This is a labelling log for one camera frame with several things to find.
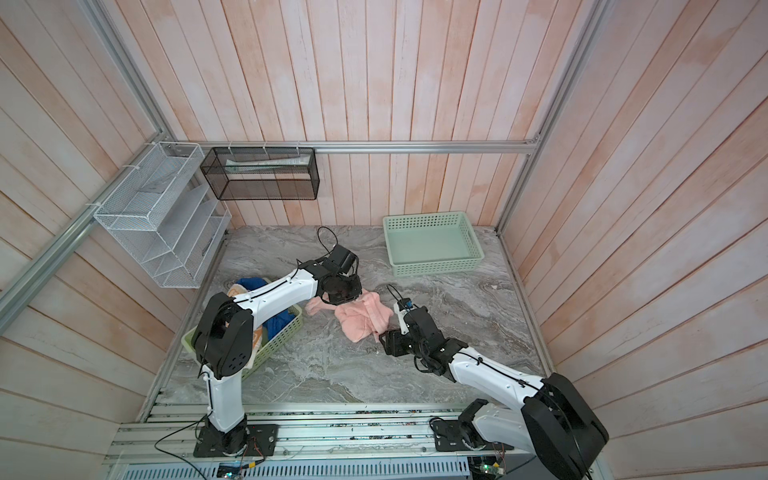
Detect pink towel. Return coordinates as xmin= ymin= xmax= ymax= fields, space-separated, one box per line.
xmin=305 ymin=290 xmax=394 ymax=343

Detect mint green plastic basket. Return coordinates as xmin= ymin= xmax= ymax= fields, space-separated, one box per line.
xmin=383 ymin=212 xmax=485 ymax=277

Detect yellow-green plastic basket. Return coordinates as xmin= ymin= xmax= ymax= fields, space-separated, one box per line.
xmin=181 ymin=305 xmax=303 ymax=380

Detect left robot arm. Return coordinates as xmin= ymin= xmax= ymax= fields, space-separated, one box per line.
xmin=193 ymin=245 xmax=362 ymax=456

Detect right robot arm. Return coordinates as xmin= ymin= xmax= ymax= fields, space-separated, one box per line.
xmin=379 ymin=299 xmax=610 ymax=479

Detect blue towel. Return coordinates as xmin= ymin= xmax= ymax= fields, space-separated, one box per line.
xmin=228 ymin=277 xmax=295 ymax=341

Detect orange patterned cream towel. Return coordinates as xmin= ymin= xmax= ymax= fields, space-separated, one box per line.
xmin=227 ymin=283 xmax=264 ymax=355

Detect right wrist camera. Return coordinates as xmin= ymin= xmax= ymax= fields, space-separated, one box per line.
xmin=394 ymin=297 xmax=413 ymax=335

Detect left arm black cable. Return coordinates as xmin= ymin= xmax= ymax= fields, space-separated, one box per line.
xmin=293 ymin=225 xmax=341 ymax=271

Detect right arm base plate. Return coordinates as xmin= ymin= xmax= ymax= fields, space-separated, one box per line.
xmin=428 ymin=417 xmax=508 ymax=452

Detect black mesh wall basket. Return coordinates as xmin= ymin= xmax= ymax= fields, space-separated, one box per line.
xmin=201 ymin=146 xmax=320 ymax=201

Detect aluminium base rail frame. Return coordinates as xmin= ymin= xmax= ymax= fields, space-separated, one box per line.
xmin=101 ymin=401 xmax=613 ymax=480

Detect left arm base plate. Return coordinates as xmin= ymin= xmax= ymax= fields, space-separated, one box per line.
xmin=193 ymin=422 xmax=279 ymax=458

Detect white wire mesh shelf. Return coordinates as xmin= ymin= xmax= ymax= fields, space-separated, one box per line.
xmin=95 ymin=142 xmax=231 ymax=289

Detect horizontal aluminium wall rail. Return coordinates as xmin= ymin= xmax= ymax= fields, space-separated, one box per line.
xmin=168 ymin=140 xmax=538 ymax=155

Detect left aluminium wall rail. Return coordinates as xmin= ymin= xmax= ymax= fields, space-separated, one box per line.
xmin=1 ymin=132 xmax=169 ymax=334

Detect right aluminium corner rail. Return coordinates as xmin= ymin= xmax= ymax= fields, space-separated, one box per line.
xmin=494 ymin=1 xmax=615 ymax=234

